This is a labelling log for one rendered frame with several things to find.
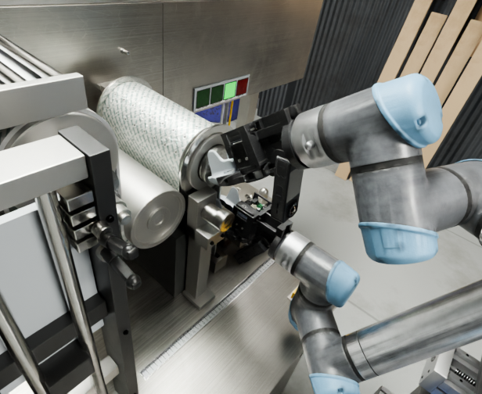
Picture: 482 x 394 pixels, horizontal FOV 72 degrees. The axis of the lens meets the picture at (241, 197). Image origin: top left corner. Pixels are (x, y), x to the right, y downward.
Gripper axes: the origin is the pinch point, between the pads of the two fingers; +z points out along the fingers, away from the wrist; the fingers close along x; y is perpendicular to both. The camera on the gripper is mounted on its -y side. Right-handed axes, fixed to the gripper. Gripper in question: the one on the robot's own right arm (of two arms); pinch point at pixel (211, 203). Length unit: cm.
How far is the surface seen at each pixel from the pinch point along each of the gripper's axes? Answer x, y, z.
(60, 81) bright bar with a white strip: 31.5, 36.5, -6.3
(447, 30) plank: -240, 17, 12
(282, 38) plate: -62, 23, 29
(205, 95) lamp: -24.7, 10.1, 28.5
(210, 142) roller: 7.5, 20.8, -4.3
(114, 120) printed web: 12.3, 17.0, 17.2
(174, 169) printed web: 12.4, 15.4, -1.0
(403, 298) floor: -125, -109, -53
